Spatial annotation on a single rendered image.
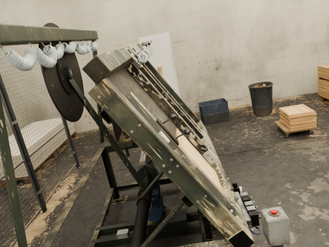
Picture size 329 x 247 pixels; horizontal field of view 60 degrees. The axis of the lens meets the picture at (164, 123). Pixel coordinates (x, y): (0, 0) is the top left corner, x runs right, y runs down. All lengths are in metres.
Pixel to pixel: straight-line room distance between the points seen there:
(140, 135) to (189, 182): 0.36
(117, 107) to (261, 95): 5.12
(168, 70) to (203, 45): 1.65
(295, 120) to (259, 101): 1.41
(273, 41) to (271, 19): 0.50
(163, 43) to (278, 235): 4.50
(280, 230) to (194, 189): 0.55
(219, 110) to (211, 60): 1.42
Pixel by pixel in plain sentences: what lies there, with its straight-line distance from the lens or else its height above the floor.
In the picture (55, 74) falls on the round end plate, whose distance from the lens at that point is 2.31.
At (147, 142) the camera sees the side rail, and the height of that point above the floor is 1.50.
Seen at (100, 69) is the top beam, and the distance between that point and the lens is 1.40.
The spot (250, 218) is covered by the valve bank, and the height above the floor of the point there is 0.74.
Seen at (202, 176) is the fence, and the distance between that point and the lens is 1.82.
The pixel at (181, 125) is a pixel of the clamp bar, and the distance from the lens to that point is 2.35.
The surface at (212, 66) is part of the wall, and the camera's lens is 7.19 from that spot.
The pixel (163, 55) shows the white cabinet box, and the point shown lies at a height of 1.65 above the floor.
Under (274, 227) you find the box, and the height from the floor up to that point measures 0.88.
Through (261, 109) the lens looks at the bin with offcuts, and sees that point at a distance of 6.44.
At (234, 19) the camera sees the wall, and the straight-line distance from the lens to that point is 7.22.
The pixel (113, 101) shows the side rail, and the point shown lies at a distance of 1.42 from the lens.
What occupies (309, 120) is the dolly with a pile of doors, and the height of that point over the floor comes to 0.27.
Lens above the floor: 1.99
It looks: 17 degrees down
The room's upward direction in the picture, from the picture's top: 11 degrees counter-clockwise
